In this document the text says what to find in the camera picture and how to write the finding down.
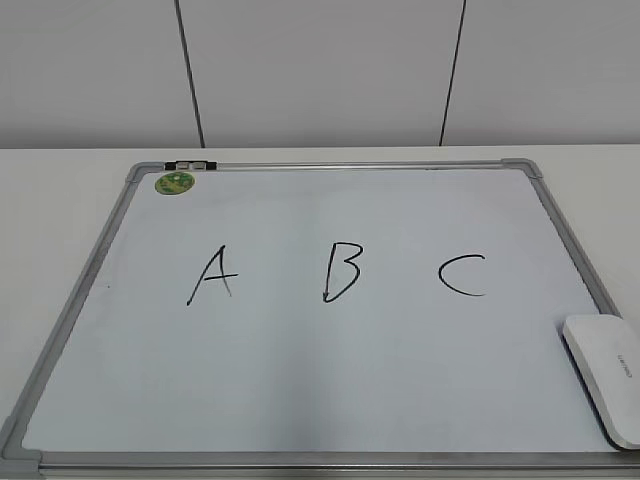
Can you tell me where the white board eraser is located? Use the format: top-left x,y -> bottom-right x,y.
562,314 -> 639,450

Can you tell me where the round green sticker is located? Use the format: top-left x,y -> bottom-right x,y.
154,171 -> 196,196

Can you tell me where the white board with grey frame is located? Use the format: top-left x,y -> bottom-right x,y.
1,158 -> 639,478

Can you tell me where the black silver hanging clip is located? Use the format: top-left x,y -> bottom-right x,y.
164,159 -> 218,171

